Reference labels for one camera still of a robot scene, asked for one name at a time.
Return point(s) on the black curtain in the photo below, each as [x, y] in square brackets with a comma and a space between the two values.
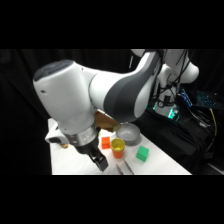
[20, 100]

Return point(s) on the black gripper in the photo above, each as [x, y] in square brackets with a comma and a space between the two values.
[87, 150]

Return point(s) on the orange cup with yellow inside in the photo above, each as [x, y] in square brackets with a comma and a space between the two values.
[118, 148]

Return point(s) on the brown circuit board on wrist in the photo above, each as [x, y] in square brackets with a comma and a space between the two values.
[107, 121]

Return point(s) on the grey blue pen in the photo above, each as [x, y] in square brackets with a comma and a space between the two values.
[128, 167]
[119, 169]

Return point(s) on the keyboard with blue backlight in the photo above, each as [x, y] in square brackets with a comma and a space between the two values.
[205, 99]

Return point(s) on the green cube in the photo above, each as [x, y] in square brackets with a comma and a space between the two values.
[142, 153]

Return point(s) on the black cloth-covered stand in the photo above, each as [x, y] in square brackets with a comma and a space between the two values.
[173, 136]

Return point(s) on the red orange cube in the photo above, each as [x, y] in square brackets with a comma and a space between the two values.
[106, 142]

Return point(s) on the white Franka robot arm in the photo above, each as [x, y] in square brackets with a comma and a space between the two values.
[76, 96]

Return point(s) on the grey bowl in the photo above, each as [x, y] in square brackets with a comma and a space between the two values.
[129, 134]

